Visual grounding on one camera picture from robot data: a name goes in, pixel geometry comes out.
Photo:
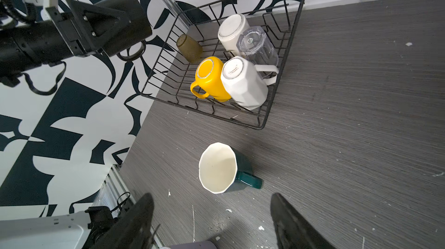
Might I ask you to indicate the dark green mug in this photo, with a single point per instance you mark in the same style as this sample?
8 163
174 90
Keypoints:
224 169

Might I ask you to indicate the white mug red inside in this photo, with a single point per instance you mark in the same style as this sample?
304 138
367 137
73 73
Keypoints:
230 31

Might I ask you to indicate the lavender cup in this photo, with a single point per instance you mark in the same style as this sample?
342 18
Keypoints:
195 245

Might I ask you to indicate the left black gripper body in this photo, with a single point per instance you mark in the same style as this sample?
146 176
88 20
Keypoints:
66 26

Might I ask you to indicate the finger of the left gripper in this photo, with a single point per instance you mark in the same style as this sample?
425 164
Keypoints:
83 14

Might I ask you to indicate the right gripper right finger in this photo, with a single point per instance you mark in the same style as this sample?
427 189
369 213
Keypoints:
293 231

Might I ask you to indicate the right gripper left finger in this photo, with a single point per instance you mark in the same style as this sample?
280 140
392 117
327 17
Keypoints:
133 231

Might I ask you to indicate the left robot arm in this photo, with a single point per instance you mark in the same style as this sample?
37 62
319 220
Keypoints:
38 33

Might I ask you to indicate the black wire dish rack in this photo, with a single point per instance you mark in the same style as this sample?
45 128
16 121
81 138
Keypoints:
172 75

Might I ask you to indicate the olive glass cup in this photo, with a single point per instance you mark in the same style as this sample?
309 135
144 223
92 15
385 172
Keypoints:
190 49

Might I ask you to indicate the clear glass cup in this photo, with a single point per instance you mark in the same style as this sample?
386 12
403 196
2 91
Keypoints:
254 45

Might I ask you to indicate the black mug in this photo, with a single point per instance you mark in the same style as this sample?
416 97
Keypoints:
125 36

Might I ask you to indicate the cream white mug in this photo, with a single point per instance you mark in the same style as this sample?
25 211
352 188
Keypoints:
247 83

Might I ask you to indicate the yellow mug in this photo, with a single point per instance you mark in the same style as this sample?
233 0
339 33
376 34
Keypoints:
208 80

